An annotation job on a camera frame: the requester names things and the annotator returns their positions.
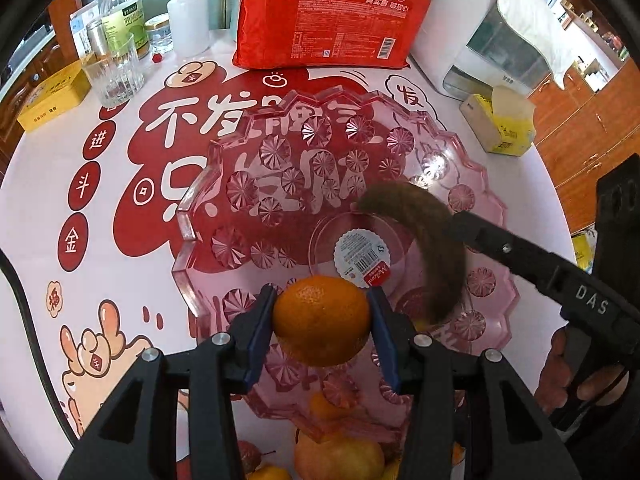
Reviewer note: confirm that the small orange tangerine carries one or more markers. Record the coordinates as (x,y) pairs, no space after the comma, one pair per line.
(269,472)

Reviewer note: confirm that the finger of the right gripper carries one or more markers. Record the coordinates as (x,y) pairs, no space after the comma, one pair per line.
(520,256)

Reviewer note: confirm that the red yellow apple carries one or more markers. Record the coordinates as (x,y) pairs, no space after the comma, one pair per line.
(339,458)

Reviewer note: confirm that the white cloth on appliance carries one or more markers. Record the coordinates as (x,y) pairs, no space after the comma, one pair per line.
(534,21)

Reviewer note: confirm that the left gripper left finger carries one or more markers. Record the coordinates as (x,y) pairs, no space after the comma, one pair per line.
(134,434)

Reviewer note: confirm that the white countertop appliance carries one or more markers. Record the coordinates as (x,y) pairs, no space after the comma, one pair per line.
(465,47)

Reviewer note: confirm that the person right hand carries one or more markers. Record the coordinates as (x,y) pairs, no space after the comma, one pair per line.
(606,385)

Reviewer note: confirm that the small orange behind apple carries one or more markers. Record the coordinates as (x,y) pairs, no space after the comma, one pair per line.
(325,407)

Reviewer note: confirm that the clear glass bottle green label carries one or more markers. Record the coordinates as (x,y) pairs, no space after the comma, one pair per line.
(122,20)

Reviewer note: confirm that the yellow tissue box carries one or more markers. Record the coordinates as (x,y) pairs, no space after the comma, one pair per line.
(502,123)

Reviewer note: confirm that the dark overripe banana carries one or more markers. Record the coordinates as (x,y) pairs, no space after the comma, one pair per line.
(427,219)

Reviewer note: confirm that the yellow flat box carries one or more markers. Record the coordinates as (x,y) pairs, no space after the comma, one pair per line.
(55,96)

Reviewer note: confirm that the small glass jar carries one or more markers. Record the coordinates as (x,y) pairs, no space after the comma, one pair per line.
(158,30)

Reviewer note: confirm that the white squeeze bottle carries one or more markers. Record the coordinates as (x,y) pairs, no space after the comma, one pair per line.
(188,21)

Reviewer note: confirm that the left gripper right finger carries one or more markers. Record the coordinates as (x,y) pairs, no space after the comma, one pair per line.
(478,401)

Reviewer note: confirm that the pink glass fruit bowl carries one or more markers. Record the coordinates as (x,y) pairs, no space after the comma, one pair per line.
(277,202)

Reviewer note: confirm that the red paper cup package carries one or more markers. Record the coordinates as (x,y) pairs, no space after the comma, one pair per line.
(296,33)

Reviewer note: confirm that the clear drinking glass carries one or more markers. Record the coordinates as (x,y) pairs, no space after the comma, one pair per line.
(116,77)

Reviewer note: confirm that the printed white tablecloth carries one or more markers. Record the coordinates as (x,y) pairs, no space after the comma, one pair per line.
(88,220)

